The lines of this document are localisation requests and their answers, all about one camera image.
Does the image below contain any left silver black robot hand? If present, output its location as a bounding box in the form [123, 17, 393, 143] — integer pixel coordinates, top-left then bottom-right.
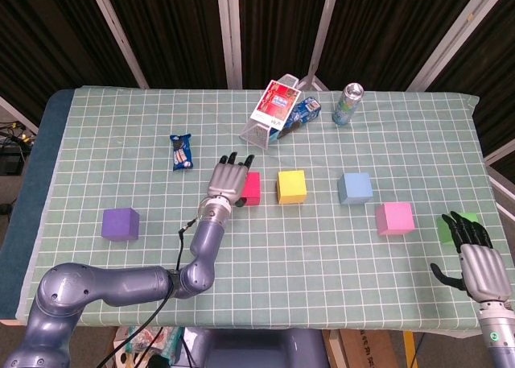
[206, 151, 256, 207]

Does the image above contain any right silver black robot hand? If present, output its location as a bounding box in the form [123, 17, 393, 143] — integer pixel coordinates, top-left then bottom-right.
[430, 211, 515, 303]

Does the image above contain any red foam cube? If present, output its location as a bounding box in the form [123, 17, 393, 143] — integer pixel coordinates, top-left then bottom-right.
[240, 172, 262, 207]

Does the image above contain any pink foam cube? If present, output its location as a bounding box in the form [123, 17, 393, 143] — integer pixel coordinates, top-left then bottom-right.
[375, 201, 416, 237]

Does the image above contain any light blue foam cube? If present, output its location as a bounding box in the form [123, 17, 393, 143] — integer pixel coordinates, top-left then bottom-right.
[337, 172, 373, 205]

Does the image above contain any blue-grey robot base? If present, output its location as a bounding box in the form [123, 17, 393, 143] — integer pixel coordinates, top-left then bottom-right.
[183, 326, 329, 368]

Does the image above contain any small blue cookie packet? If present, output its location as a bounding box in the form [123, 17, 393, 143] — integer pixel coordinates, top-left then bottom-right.
[169, 133, 195, 172]

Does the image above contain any green foam cube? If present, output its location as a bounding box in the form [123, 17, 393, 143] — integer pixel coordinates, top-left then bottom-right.
[436, 212, 480, 246]

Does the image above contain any yellow foam cube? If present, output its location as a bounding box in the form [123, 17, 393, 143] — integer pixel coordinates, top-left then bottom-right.
[275, 169, 308, 205]

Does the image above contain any red and white snack pack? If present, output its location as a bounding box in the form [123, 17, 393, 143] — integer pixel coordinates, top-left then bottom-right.
[249, 80, 303, 130]

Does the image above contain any green checked tablecloth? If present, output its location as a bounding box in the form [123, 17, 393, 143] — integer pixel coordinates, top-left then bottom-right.
[15, 85, 512, 339]

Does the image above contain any blue cookie box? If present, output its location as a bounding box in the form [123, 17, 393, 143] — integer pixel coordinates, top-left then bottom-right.
[268, 97, 323, 142]

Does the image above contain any yellow metal strip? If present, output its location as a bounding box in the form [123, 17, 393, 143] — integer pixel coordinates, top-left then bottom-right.
[403, 330, 418, 368]

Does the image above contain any purple foam cube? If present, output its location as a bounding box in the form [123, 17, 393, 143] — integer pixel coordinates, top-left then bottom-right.
[101, 208, 141, 242]

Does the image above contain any brown cardboard box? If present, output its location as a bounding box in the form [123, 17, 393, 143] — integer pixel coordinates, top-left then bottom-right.
[323, 329, 407, 368]

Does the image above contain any light green drink can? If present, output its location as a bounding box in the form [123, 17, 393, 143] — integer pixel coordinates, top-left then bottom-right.
[332, 82, 365, 126]

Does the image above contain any colourful snack bag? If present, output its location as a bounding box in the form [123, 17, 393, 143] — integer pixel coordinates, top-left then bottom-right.
[110, 325, 184, 368]

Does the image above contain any black equipment box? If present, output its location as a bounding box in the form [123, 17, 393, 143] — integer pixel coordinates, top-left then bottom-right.
[0, 149, 26, 176]

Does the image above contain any white wire mesh basket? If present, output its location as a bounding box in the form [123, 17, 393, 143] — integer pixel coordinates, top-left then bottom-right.
[239, 73, 307, 150]

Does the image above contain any white metal frame bar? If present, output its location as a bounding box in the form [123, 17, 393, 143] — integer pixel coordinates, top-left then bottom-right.
[0, 96, 40, 134]
[482, 140, 515, 224]

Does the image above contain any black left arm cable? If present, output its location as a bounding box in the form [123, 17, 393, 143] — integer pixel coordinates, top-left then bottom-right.
[96, 217, 202, 368]

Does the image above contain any white metal frame post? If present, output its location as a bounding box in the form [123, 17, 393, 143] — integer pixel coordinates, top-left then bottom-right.
[86, 0, 150, 90]
[297, 0, 343, 91]
[405, 0, 504, 92]
[216, 0, 244, 89]

